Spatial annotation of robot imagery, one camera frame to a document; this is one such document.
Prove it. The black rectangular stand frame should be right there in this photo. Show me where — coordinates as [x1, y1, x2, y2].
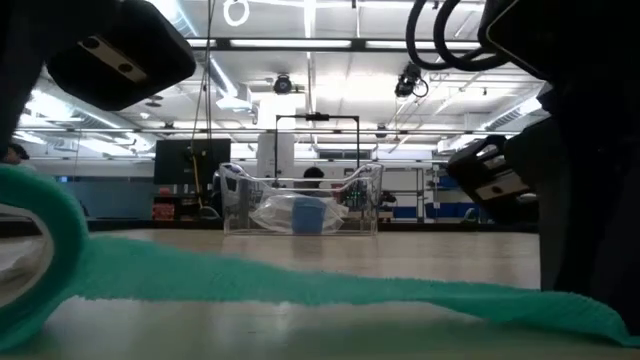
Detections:
[273, 113, 362, 174]

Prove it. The clear bag with blue label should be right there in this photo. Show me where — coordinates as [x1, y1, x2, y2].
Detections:
[248, 193, 350, 236]

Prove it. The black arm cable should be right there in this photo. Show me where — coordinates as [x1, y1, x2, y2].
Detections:
[433, 0, 509, 73]
[405, 0, 454, 72]

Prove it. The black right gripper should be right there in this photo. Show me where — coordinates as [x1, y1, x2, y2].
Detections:
[445, 74, 640, 337]

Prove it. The teal elastic bandage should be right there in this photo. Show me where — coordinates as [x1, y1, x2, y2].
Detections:
[0, 164, 640, 352]

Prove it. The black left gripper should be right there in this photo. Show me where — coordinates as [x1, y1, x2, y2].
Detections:
[0, 0, 198, 159]

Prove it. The black monitor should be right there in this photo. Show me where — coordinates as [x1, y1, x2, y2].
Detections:
[152, 138, 233, 187]

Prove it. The black ceiling-mounted camera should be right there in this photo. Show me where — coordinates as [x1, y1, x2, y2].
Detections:
[394, 61, 430, 99]
[272, 73, 294, 96]

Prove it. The clear plastic bin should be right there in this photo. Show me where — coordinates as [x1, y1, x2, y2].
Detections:
[218, 161, 386, 237]

